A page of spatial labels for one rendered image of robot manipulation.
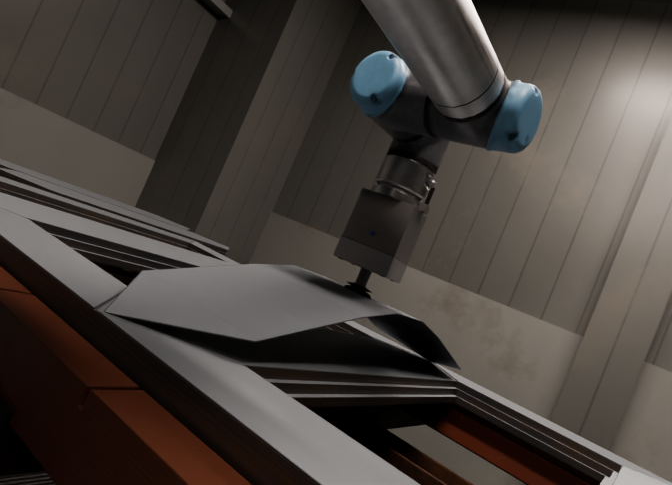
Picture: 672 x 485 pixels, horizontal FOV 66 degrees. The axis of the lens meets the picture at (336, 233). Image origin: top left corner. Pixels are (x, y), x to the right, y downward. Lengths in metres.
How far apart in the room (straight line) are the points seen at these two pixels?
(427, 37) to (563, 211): 3.02
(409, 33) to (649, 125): 3.21
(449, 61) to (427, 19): 0.05
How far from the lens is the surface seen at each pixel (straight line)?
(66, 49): 3.66
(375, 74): 0.63
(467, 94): 0.52
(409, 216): 0.69
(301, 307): 0.56
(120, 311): 0.47
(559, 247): 3.38
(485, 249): 3.44
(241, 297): 0.55
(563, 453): 0.91
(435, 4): 0.44
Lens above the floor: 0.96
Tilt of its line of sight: 3 degrees up
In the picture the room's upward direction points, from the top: 23 degrees clockwise
